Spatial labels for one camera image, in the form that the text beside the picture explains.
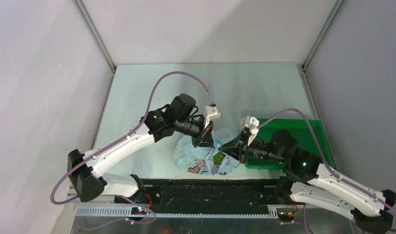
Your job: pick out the aluminium frame post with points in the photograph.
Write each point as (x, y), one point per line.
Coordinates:
(95, 34)
(322, 33)

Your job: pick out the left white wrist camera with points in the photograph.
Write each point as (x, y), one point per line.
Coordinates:
(211, 113)

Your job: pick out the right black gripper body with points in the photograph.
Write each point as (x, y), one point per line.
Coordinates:
(259, 149)

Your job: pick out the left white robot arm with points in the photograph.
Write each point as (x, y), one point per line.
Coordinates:
(89, 175)

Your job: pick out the right aluminium frame post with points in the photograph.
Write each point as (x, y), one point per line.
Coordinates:
(322, 33)

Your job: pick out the light blue plastic bag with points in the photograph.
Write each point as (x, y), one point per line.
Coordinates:
(199, 160)

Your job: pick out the green fake grapes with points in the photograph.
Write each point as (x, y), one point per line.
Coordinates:
(218, 158)

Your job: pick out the green plastic tray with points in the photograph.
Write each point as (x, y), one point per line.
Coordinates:
(300, 131)

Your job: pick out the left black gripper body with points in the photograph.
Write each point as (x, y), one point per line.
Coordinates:
(193, 127)

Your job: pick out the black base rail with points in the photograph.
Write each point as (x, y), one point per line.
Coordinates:
(214, 197)

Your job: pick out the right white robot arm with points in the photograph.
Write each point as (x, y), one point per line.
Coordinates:
(308, 180)

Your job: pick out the left aluminium frame post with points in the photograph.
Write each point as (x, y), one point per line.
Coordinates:
(95, 34)

